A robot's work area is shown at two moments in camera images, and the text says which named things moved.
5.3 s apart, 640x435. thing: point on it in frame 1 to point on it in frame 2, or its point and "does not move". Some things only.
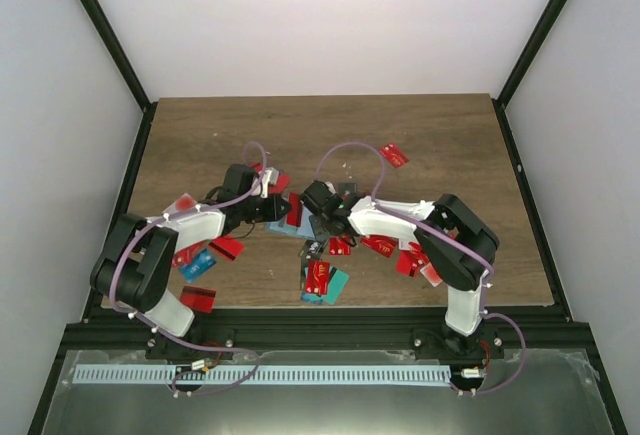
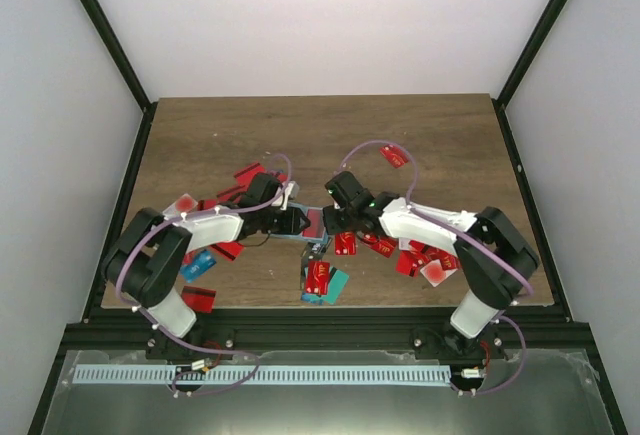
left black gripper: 274,213 to 293,224
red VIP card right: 380,244 does not move
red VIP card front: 317,280 does not move
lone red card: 394,155 does not move
